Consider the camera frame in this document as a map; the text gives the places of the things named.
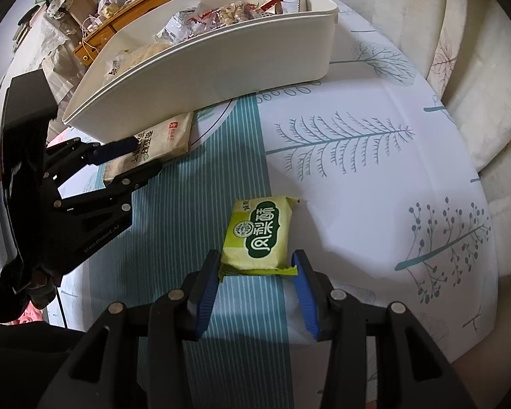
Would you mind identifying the white plastic bag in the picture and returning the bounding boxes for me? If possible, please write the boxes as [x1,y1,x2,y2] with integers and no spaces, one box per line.
[96,0,124,20]

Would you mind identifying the green pastry packet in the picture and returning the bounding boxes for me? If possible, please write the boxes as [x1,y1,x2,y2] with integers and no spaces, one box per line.
[219,195,301,284]

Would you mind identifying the white barcode packet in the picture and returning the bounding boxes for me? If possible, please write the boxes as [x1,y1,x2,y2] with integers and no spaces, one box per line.
[155,6,205,45]

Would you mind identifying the pale charging cable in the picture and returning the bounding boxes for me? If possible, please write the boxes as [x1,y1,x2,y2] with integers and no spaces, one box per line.
[80,17,99,59]

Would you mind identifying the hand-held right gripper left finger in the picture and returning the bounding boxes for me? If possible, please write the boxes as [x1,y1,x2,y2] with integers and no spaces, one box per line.
[37,249,222,409]

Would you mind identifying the red date packet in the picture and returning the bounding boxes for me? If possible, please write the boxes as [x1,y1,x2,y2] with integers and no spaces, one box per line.
[187,9,222,31]

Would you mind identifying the wooden desk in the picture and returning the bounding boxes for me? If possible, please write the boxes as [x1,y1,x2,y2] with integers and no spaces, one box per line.
[74,0,290,66]

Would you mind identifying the black cable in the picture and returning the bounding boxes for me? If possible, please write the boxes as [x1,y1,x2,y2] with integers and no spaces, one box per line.
[55,287,69,329]

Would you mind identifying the lace covered cabinet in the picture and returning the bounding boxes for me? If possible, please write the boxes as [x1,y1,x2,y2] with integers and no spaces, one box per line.
[0,4,86,107]

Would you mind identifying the floral fabric bag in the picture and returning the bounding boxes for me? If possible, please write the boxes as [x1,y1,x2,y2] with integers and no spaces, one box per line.
[47,0,71,20]

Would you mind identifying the person's left hand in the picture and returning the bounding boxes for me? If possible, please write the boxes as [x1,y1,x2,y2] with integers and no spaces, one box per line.
[26,273,62,306]

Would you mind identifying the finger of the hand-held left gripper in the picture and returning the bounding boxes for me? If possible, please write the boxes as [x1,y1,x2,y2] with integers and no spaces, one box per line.
[45,135,138,180]
[53,160,162,214]

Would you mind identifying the long bread striped clear packet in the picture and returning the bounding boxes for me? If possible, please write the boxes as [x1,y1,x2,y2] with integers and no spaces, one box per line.
[106,42,173,79]

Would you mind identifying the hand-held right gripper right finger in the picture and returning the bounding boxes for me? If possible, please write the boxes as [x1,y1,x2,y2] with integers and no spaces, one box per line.
[290,251,471,409]

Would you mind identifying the black shorts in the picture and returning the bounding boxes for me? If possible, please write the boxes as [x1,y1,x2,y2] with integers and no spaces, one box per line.
[0,319,90,409]

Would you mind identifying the tree print tablecloth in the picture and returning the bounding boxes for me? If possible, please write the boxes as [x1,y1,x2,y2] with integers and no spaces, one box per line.
[47,0,501,363]

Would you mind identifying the pink pillow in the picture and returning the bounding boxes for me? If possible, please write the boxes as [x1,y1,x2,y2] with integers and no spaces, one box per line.
[0,307,47,327]

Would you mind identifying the beige bread packet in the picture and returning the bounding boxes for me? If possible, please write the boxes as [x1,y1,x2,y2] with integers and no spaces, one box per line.
[103,111,194,187]

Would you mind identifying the white plastic storage box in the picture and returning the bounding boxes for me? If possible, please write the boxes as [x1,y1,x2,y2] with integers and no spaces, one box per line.
[62,0,339,143]

